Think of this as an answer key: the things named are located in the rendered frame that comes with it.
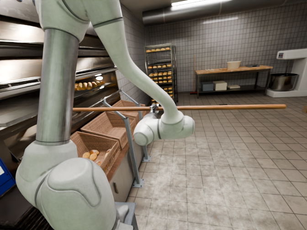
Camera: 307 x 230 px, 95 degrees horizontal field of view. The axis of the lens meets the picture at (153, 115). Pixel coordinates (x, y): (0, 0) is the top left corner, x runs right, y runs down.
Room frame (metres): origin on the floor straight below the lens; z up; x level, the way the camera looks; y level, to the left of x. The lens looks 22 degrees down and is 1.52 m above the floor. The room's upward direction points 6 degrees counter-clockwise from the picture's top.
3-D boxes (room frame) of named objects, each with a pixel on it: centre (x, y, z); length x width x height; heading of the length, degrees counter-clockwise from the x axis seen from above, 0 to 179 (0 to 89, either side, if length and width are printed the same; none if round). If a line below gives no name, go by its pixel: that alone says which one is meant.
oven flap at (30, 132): (1.73, 0.82, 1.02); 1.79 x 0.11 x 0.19; 167
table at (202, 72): (4.95, -2.76, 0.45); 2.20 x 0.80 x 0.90; 77
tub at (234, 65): (5.00, -2.92, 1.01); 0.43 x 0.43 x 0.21
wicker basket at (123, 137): (1.68, 0.56, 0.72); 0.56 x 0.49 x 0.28; 166
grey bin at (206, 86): (5.11, -2.08, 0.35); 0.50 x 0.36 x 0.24; 167
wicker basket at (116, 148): (1.10, 0.69, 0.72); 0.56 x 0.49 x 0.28; 168
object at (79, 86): (2.40, 1.12, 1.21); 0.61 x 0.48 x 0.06; 77
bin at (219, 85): (5.02, -2.48, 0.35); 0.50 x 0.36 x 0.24; 168
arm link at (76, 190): (0.30, 0.24, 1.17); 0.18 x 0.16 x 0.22; 57
